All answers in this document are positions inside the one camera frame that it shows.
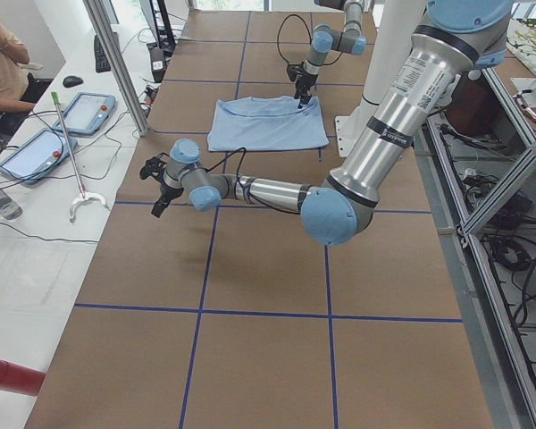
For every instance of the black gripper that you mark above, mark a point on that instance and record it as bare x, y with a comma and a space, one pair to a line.
305, 80
166, 191

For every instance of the black computer mouse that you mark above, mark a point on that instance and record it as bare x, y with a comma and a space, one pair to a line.
72, 81

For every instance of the aluminium frame rack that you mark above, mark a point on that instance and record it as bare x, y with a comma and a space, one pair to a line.
477, 156

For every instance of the clear water bottle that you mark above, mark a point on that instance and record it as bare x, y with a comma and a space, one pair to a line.
9, 209

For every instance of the teach pendant tablet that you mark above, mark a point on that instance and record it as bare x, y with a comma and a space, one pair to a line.
86, 113
36, 158

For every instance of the aluminium frame post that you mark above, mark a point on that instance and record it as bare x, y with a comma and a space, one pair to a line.
103, 29

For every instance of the near teach pendant tablet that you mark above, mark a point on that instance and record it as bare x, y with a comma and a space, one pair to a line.
36, 158

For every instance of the white pedestal column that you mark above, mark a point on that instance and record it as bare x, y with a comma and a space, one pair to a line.
390, 50

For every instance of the black power adapter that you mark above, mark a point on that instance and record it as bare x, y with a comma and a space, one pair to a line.
158, 64

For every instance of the reacher grabber stick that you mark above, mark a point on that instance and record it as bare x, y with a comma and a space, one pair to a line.
84, 195

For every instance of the light blue t-shirt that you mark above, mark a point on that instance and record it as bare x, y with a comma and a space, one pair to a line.
267, 124

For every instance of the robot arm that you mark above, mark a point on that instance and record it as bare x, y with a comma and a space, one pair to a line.
420, 48
325, 39

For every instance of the red cylinder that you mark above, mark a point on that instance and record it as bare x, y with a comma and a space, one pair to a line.
20, 379

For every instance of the far teach pendant tablet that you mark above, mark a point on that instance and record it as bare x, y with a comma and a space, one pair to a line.
86, 113

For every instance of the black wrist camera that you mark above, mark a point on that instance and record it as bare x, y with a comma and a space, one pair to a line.
154, 168
294, 71

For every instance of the black keyboard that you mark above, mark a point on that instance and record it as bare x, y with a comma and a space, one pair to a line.
101, 60

